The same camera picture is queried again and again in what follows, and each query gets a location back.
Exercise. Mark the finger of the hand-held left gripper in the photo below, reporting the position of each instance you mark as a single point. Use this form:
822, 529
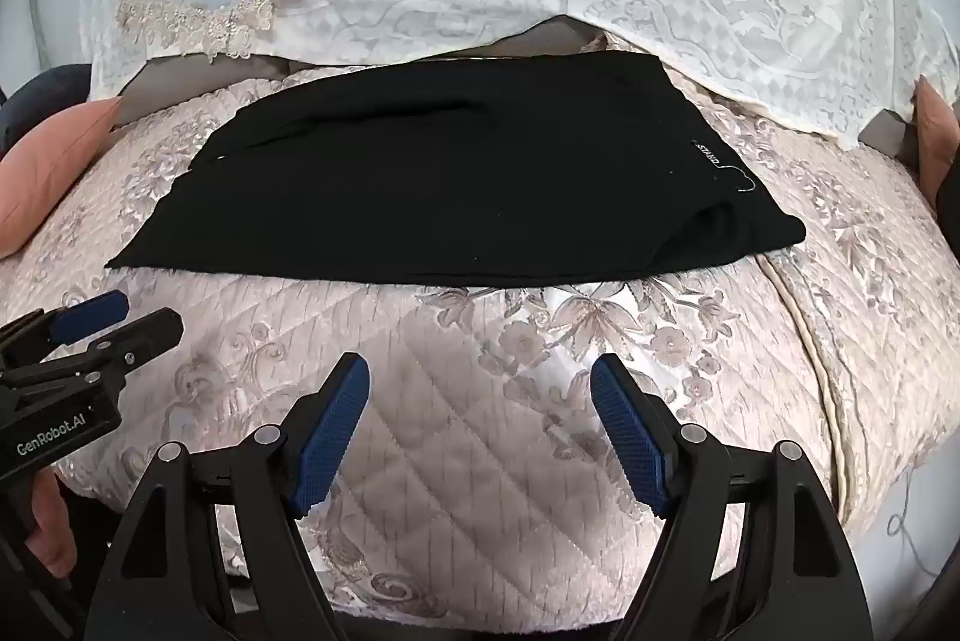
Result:
142, 337
90, 315

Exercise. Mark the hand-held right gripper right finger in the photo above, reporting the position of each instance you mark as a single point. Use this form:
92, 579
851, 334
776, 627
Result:
630, 438

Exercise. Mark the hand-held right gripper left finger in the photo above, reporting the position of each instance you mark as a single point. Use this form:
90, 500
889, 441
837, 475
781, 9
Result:
334, 438

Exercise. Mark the black pants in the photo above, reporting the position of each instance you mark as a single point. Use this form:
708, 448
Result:
465, 176

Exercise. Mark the person's left hand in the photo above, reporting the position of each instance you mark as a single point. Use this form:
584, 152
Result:
52, 521

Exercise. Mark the pink floral quilted bedspread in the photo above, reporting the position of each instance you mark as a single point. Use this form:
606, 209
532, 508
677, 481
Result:
450, 461

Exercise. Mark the pink cushion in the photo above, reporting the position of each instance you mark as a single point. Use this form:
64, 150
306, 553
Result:
45, 176
934, 138

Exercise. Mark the dark blue cushion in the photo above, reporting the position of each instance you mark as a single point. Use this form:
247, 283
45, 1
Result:
37, 93

